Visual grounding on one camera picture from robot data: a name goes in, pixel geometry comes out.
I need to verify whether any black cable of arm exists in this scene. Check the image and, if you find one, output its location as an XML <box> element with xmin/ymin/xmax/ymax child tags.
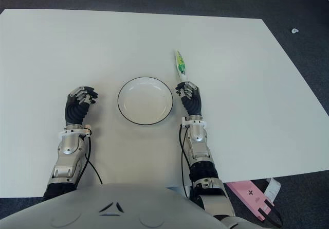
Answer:
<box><xmin>179</xmin><ymin>126</ymin><xmax>192</xmax><ymax>198</ymax></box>
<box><xmin>82</xmin><ymin>133</ymin><xmax>103</xmax><ymax>185</ymax></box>

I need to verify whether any pink flat box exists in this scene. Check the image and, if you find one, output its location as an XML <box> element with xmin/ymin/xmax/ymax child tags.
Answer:
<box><xmin>226</xmin><ymin>180</ymin><xmax>277</xmax><ymax>221</ymax></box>

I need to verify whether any white paper label strip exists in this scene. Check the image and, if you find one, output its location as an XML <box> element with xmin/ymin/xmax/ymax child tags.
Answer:
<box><xmin>264</xmin><ymin>179</ymin><xmax>281</xmax><ymax>201</ymax></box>

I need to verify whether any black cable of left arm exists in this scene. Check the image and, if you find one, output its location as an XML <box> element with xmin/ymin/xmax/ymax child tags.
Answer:
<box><xmin>82</xmin><ymin>133</ymin><xmax>103</xmax><ymax>185</ymax></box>

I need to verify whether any white plate with black rim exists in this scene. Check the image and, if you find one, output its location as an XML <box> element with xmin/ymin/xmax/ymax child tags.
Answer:
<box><xmin>117</xmin><ymin>76</ymin><xmax>174</xmax><ymax>126</ymax></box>

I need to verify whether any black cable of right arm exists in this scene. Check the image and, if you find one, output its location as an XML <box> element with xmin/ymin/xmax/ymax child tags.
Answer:
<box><xmin>179</xmin><ymin>126</ymin><xmax>192</xmax><ymax>198</ymax></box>

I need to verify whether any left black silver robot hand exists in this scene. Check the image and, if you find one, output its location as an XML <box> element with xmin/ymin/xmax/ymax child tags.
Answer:
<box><xmin>65</xmin><ymin>86</ymin><xmax>99</xmax><ymax>127</ymax></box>

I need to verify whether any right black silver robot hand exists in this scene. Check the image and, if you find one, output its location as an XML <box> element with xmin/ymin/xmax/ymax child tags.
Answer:
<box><xmin>175</xmin><ymin>81</ymin><xmax>204</xmax><ymax>117</ymax></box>

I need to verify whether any grey robot torso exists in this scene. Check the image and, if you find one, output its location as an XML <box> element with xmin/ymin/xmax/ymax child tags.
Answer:
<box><xmin>0</xmin><ymin>182</ymin><xmax>258</xmax><ymax>229</ymax></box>

